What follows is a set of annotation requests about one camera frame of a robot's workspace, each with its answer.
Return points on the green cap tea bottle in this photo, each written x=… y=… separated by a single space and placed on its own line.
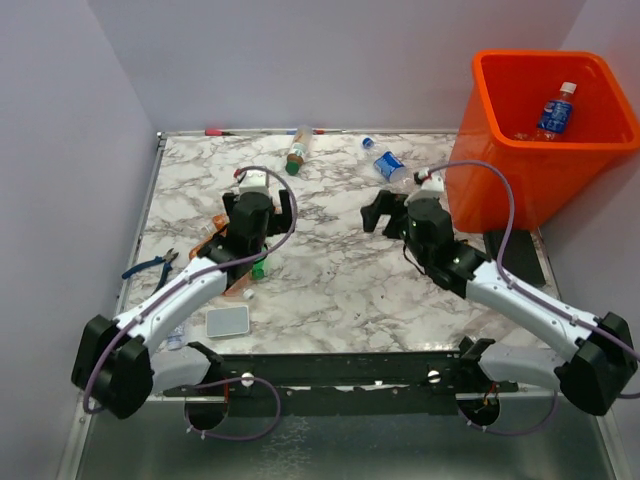
x=298 y=151

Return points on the blue red pen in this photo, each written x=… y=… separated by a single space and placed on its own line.
x=316 y=131

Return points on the clear water bottle left edge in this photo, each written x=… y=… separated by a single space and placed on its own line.
x=176 y=339

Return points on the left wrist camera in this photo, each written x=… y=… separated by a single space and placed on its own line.
x=253 y=181

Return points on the red marker pen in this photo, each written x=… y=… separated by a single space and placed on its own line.
x=217 y=133

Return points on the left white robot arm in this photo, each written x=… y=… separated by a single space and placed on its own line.
x=113 y=364

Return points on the orange label crushed bottle left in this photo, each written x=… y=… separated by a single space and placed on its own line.
x=216 y=223

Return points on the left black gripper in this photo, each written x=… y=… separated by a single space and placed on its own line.
x=282 y=222

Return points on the black box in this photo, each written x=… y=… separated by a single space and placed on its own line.
x=520 y=257

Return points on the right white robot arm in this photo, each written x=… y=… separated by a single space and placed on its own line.
x=590 y=359

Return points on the black base frame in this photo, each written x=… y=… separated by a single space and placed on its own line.
x=331 y=384

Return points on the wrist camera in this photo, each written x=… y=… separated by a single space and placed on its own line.
x=253 y=181
x=430 y=186

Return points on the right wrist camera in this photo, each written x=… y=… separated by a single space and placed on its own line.
x=430 y=186

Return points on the blue handled pliers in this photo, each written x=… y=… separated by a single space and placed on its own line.
x=165 y=261

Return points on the orange plastic bin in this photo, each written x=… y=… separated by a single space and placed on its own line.
x=495 y=174

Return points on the green plastic bottle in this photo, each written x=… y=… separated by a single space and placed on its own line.
x=259 y=268

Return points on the small blue label bottle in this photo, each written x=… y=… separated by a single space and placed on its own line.
x=556 y=114

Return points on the large orange label bottle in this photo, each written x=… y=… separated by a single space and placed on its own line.
x=237 y=284

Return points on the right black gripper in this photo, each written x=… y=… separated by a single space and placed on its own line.
x=385 y=203

